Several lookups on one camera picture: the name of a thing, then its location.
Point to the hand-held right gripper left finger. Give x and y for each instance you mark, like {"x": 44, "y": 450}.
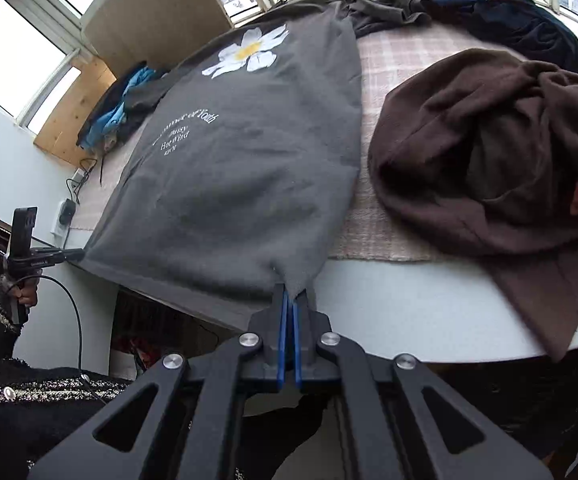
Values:
{"x": 281, "y": 342}

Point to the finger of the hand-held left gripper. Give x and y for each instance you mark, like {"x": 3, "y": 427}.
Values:
{"x": 71, "y": 254}

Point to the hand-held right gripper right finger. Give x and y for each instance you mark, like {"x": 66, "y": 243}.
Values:
{"x": 297, "y": 345}

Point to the grey flower print sweatshirt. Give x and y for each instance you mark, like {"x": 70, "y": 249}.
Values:
{"x": 244, "y": 185}

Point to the person's left hand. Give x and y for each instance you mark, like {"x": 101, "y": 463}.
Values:
{"x": 30, "y": 296}

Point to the white power strip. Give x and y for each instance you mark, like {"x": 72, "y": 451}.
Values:
{"x": 64, "y": 217}

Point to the white mattress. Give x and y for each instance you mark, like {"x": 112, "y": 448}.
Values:
{"x": 394, "y": 310}

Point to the pink plaid blanket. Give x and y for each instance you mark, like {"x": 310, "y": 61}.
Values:
{"x": 354, "y": 230}

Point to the pine wood board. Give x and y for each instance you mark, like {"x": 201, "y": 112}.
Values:
{"x": 76, "y": 115}

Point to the black garment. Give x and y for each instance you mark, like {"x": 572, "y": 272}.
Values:
{"x": 99, "y": 105}

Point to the blue garment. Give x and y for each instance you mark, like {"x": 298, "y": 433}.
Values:
{"x": 119, "y": 110}

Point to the black tweed jacket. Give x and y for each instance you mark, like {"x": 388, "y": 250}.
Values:
{"x": 44, "y": 410}

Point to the side window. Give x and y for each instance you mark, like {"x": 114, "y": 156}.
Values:
{"x": 14, "y": 55}

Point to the brown garment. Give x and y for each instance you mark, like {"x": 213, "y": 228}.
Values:
{"x": 469, "y": 160}

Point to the light wooden headboard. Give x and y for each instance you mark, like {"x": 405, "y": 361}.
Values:
{"x": 159, "y": 10}

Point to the navy garment with red patch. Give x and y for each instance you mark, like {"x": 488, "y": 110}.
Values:
{"x": 519, "y": 25}

